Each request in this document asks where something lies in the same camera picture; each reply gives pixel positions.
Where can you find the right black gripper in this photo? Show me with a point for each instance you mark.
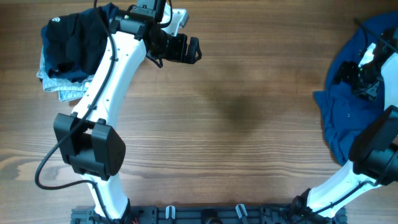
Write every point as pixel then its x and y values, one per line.
pixel 345 74

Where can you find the navy folded shirt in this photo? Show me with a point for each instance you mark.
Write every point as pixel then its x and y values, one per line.
pixel 62 74

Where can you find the black folded shirt with logo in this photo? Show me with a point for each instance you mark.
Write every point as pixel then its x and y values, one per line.
pixel 74 43

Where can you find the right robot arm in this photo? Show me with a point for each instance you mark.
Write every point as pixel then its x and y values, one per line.
pixel 373 154

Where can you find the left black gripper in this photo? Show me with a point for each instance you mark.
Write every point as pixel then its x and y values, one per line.
pixel 176 55

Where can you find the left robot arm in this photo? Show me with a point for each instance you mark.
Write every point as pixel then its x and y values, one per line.
pixel 87 138

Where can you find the blue polo shirt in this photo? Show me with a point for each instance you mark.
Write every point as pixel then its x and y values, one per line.
pixel 344 115

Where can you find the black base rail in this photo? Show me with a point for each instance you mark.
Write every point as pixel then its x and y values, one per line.
pixel 264 214

